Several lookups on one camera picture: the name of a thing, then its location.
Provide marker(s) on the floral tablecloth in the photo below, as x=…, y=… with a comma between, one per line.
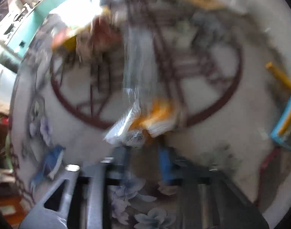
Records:
x=76, y=88

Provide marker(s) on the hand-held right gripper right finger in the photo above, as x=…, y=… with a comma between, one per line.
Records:
x=165, y=164

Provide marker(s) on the blue yellow box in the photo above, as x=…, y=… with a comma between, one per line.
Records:
x=286, y=124

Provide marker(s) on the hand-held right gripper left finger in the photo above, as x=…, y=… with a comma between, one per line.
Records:
x=122, y=162

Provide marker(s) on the yellow stick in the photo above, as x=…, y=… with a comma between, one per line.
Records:
x=280, y=75

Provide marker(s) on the white refrigerator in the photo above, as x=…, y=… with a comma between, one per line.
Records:
x=2, y=81

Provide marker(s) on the white orange plastic packet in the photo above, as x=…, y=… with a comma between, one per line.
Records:
x=121, y=126

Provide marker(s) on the orange yellow box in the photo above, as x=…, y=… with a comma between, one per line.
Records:
x=83, y=33

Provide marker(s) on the teal base cabinets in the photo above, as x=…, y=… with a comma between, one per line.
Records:
x=33, y=21

